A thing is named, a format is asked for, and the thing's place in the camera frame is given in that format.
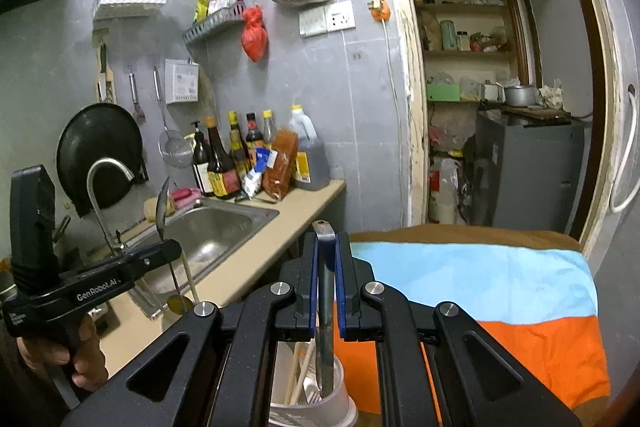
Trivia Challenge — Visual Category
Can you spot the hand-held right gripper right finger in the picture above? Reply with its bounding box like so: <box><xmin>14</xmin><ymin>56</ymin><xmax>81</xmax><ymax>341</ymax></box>
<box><xmin>335</xmin><ymin>232</ymin><xmax>583</xmax><ymax>427</ymax></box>

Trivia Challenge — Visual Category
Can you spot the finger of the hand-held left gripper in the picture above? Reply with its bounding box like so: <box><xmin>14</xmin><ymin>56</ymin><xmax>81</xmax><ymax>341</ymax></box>
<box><xmin>117</xmin><ymin>239</ymin><xmax>183</xmax><ymax>279</ymax></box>

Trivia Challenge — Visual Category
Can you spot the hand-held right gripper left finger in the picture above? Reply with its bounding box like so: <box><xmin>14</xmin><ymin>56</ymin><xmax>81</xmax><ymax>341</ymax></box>
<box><xmin>60</xmin><ymin>233</ymin><xmax>321</xmax><ymax>427</ymax></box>

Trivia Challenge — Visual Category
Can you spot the large metal spoon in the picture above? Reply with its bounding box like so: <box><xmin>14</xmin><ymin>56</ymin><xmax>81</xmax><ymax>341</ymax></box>
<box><xmin>154</xmin><ymin>178</ymin><xmax>182</xmax><ymax>308</ymax></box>

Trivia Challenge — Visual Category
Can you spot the wooden chopstick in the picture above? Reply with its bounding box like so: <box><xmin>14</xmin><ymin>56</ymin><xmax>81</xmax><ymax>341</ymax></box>
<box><xmin>284</xmin><ymin>342</ymin><xmax>313</xmax><ymax>407</ymax></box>
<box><xmin>295</xmin><ymin>343</ymin><xmax>319</xmax><ymax>403</ymax></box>

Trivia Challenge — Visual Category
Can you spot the white plastic utensil basket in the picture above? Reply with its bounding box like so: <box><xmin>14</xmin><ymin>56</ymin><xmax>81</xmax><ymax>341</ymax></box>
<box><xmin>267</xmin><ymin>339</ymin><xmax>359</xmax><ymax>427</ymax></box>

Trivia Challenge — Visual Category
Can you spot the person's left hand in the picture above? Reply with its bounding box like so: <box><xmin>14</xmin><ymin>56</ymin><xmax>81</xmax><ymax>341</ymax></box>
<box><xmin>17</xmin><ymin>314</ymin><xmax>109</xmax><ymax>391</ymax></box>

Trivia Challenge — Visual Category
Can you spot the yellow sponge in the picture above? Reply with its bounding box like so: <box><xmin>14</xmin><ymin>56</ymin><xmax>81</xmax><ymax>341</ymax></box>
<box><xmin>143</xmin><ymin>199</ymin><xmax>176</xmax><ymax>221</ymax></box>

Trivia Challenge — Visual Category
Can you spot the stainless steel sink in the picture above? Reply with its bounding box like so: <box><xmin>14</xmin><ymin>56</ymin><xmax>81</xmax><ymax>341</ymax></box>
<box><xmin>120</xmin><ymin>197</ymin><xmax>281</xmax><ymax>299</ymax></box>

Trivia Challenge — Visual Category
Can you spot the pink scrub brush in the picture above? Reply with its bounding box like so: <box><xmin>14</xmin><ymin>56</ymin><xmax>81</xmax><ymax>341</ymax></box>
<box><xmin>169</xmin><ymin>188</ymin><xmax>204</xmax><ymax>208</ymax></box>

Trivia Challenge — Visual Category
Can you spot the curved metal faucet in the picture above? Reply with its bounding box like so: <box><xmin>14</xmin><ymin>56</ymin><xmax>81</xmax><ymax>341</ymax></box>
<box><xmin>86</xmin><ymin>158</ymin><xmax>136</xmax><ymax>254</ymax></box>

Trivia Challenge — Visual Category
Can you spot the black wok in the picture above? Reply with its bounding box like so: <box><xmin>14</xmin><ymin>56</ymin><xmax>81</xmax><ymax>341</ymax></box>
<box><xmin>55</xmin><ymin>103</ymin><xmax>149</xmax><ymax>216</ymax></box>

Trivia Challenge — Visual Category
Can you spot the dark pump bottle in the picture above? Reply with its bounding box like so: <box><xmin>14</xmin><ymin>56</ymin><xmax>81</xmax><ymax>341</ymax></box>
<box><xmin>191</xmin><ymin>120</ymin><xmax>216</xmax><ymax>198</ymax></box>

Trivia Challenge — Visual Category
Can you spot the dark soy sauce bottle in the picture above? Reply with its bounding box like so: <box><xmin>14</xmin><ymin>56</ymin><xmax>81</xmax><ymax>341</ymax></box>
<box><xmin>205</xmin><ymin>116</ymin><xmax>242</xmax><ymax>200</ymax></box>

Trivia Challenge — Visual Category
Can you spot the hanging mesh strainer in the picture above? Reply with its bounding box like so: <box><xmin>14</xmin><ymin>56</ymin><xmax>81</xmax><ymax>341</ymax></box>
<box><xmin>152</xmin><ymin>66</ymin><xmax>194</xmax><ymax>168</ymax></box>

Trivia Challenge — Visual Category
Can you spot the orange spice packet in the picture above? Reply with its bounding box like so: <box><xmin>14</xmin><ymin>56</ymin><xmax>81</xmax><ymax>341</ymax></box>
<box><xmin>261</xmin><ymin>129</ymin><xmax>300</xmax><ymax>202</ymax></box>

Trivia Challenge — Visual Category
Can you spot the blue and white packet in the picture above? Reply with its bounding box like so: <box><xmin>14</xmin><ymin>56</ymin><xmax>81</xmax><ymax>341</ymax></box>
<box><xmin>241</xmin><ymin>146</ymin><xmax>276</xmax><ymax>198</ymax></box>

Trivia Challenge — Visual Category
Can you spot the large oil jug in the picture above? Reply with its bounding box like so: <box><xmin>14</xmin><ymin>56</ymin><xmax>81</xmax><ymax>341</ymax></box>
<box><xmin>287</xmin><ymin>104</ymin><xmax>330</xmax><ymax>192</ymax></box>

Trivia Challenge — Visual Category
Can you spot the colourful striped tablecloth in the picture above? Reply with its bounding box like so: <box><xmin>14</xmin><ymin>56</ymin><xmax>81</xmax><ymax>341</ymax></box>
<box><xmin>332</xmin><ymin>227</ymin><xmax>612</xmax><ymax>427</ymax></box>

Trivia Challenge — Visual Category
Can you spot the yellow cap sauce bottle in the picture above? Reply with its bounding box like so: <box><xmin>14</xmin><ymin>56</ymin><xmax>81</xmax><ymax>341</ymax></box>
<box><xmin>227</xmin><ymin>110</ymin><xmax>251</xmax><ymax>178</ymax></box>

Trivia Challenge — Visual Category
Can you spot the hanging metal spatula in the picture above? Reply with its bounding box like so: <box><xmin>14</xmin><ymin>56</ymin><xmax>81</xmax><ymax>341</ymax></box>
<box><xmin>127</xmin><ymin>66</ymin><xmax>147</xmax><ymax>126</ymax></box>

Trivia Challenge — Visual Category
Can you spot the red label sauce bottle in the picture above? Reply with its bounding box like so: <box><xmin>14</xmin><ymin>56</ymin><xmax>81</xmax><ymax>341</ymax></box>
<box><xmin>244</xmin><ymin>112</ymin><xmax>266</xmax><ymax>153</ymax></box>

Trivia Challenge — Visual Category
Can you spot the clear slim bottle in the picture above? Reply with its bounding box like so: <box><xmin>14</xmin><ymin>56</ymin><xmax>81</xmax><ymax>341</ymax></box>
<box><xmin>262</xmin><ymin>109</ymin><xmax>279</xmax><ymax>146</ymax></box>

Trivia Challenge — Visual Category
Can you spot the wooden knife holder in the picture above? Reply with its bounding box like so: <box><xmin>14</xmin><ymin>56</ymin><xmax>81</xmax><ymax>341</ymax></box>
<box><xmin>92</xmin><ymin>29</ymin><xmax>119</xmax><ymax>104</ymax></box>

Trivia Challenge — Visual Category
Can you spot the grey cabinet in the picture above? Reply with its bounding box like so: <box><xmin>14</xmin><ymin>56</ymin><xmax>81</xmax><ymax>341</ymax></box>
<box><xmin>472</xmin><ymin>111</ymin><xmax>586</xmax><ymax>231</ymax></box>

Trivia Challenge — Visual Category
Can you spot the green box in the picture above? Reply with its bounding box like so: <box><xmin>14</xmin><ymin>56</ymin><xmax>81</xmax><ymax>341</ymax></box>
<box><xmin>426</xmin><ymin>82</ymin><xmax>461</xmax><ymax>103</ymax></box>

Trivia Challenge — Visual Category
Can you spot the red plastic bag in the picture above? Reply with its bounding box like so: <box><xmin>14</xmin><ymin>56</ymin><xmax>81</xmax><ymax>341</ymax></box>
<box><xmin>240</xmin><ymin>5</ymin><xmax>270</xmax><ymax>62</ymax></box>

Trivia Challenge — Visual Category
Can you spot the metal pot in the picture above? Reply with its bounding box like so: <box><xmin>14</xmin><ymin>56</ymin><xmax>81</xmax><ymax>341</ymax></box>
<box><xmin>502</xmin><ymin>84</ymin><xmax>541</xmax><ymax>108</ymax></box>

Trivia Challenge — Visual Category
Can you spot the white wall holder box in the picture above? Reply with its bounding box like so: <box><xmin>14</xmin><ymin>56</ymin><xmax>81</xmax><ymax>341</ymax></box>
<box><xmin>164</xmin><ymin>58</ymin><xmax>201</xmax><ymax>106</ymax></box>

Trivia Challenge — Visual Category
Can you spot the worn door frame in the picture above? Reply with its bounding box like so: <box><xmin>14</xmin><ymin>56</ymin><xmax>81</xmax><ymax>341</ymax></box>
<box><xmin>370</xmin><ymin>0</ymin><xmax>632</xmax><ymax>258</ymax></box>

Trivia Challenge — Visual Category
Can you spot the white power cable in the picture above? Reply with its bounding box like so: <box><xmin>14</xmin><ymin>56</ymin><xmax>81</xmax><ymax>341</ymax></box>
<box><xmin>382</xmin><ymin>19</ymin><xmax>407</xmax><ymax>110</ymax></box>

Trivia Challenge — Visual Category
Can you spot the grey wall shelf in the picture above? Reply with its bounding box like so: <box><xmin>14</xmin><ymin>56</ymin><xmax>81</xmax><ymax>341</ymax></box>
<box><xmin>182</xmin><ymin>2</ymin><xmax>247</xmax><ymax>47</ymax></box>

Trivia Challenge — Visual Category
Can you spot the white wall basket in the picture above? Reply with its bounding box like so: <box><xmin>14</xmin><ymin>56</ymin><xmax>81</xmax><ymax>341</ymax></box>
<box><xmin>92</xmin><ymin>0</ymin><xmax>169</xmax><ymax>20</ymax></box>

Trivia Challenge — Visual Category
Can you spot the wall switch and socket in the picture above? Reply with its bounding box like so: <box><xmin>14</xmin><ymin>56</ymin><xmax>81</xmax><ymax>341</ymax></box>
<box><xmin>298</xmin><ymin>0</ymin><xmax>357</xmax><ymax>38</ymax></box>

